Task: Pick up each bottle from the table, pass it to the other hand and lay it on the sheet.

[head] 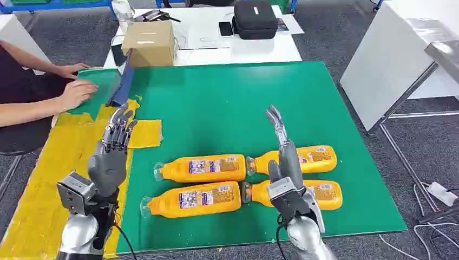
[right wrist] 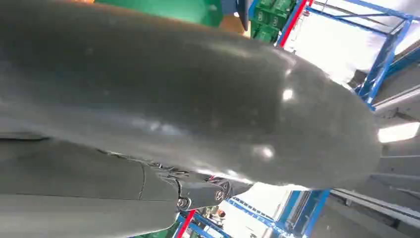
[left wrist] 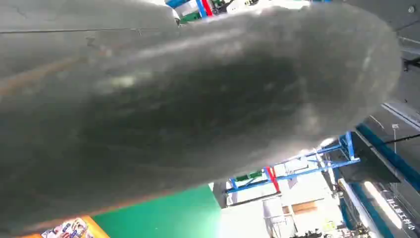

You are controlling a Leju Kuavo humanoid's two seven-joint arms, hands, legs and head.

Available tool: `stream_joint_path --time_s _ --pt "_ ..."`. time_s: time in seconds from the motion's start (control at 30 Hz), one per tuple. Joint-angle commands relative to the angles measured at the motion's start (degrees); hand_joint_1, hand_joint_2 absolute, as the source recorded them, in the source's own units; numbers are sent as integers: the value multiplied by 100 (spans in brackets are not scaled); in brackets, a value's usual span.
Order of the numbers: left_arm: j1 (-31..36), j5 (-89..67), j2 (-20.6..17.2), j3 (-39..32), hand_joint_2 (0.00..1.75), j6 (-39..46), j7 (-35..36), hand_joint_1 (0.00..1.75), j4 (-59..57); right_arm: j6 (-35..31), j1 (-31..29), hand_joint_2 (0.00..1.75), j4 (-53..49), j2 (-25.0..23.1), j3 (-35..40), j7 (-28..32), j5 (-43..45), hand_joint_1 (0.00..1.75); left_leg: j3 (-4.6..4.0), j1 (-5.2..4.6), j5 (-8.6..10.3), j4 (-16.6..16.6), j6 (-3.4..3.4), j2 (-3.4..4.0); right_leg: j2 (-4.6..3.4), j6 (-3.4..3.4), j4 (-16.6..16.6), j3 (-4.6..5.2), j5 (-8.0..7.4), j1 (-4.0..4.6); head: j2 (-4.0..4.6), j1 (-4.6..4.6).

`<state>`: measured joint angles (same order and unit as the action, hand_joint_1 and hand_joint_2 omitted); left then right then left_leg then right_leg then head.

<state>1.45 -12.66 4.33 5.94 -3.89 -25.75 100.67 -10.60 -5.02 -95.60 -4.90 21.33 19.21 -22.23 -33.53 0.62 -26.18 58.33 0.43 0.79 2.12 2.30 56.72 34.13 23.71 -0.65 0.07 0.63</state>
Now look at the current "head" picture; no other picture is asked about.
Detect person's right hand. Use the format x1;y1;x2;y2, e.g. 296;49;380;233
56;79;99;113

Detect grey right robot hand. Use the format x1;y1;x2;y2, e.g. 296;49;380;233
265;104;306;191

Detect person's left hand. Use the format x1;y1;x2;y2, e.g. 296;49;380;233
54;63;93;80

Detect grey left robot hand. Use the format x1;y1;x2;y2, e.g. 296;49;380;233
87;103;139;199

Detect orange detergent bottle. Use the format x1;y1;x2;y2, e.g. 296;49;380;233
140;181;242;219
246;145;338;177
153;154;247;183
242;179;344;211

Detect dark blue panel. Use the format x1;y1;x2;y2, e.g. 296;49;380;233
106;47;135;108

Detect black tablet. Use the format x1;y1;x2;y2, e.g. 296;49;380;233
110;35;128;68

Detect person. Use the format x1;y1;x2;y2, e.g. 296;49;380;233
0;39;99;155

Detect white box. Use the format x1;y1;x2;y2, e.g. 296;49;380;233
0;14;51;76

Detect blue metal rack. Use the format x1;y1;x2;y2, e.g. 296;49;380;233
0;0;119;21

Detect clear plastic bottle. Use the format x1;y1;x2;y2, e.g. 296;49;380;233
112;0;136;34

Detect cardboard box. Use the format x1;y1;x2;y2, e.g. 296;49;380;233
121;20;178;68

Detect green mat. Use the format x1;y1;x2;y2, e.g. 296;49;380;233
66;60;408;255

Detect black chair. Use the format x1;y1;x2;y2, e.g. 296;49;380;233
0;148;41;203

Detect black hand tool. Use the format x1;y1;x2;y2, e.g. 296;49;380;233
134;9;181;23

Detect white table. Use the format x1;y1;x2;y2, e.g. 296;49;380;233
103;5;302;69

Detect printed booklet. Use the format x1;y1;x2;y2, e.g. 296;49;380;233
275;14;305;36

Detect white desk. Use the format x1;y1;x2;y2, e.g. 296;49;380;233
339;0;459;132

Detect black carry case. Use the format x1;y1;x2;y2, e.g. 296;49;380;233
231;0;279;41

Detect black phone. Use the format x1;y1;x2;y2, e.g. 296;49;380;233
218;21;235;37

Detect white power strip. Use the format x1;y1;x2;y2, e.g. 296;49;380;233
426;181;458;207

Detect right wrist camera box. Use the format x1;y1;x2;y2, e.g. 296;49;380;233
267;177;312;220

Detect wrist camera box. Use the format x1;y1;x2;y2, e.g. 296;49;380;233
56;171;97;216
267;177;312;220

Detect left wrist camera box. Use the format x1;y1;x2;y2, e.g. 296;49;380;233
56;171;97;216

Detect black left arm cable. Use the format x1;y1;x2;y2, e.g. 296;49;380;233
113;214;137;260

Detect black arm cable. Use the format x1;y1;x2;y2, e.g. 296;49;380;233
275;214;288;260
113;214;137;260

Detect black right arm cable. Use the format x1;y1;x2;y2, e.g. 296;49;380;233
275;214;288;260

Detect steel desk frame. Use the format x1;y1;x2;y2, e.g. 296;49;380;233
367;61;459;224

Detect white floor cable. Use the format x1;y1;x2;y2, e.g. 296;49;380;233
378;183;459;260

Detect black floor cable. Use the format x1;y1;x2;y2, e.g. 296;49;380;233
428;188;459;260

